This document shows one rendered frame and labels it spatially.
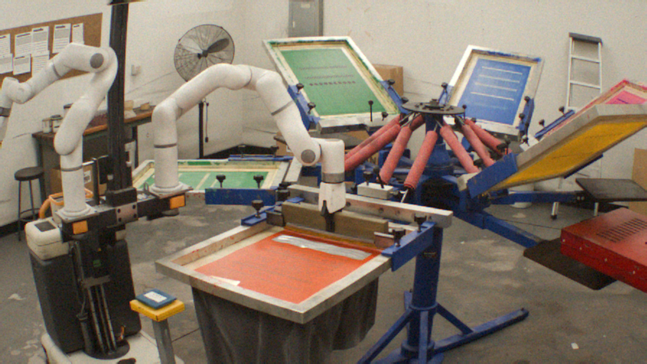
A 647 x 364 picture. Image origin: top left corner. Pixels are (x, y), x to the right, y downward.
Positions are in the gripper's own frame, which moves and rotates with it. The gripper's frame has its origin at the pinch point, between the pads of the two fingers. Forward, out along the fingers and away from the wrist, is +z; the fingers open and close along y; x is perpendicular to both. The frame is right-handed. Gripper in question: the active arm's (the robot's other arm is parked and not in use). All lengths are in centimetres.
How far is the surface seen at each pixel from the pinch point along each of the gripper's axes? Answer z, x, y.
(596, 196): 8, 86, -115
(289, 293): 5.9, 13.8, 45.2
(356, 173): 0, -27, -61
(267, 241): 5.8, -18.1, 12.9
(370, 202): -2.2, 1.7, -21.9
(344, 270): 6.1, 17.4, 20.9
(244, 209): 101, -246, -248
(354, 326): 26.8, 20.9, 19.7
